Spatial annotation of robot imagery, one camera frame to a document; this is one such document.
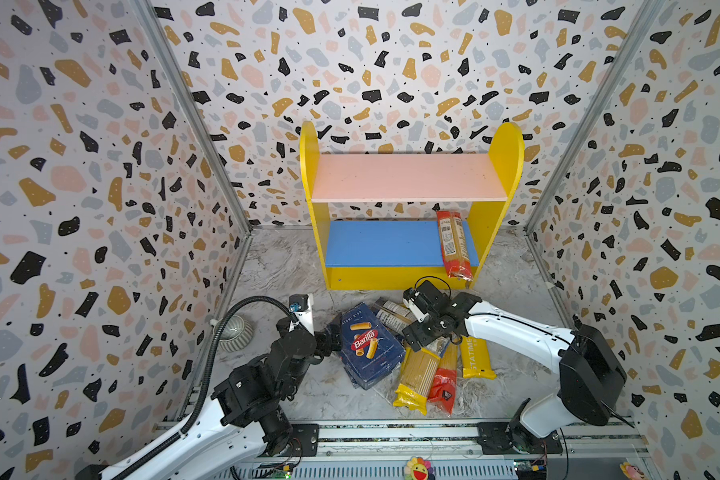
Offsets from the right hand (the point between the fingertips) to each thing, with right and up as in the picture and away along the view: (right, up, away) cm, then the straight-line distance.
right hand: (414, 327), depth 84 cm
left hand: (-22, +7, -15) cm, 28 cm away
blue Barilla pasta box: (-13, -4, -3) cm, 14 cm away
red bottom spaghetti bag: (+7, -15, -5) cm, 17 cm away
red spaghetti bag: (+14, +24, +10) cm, 29 cm away
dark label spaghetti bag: (-5, +2, +5) cm, 7 cm away
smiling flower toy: (-1, -29, -15) cm, 33 cm away
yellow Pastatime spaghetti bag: (+18, -10, +1) cm, 21 cm away
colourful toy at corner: (+48, -30, -16) cm, 59 cm away
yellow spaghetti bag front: (+1, -11, -5) cm, 12 cm away
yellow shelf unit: (-1, +21, +11) cm, 24 cm away
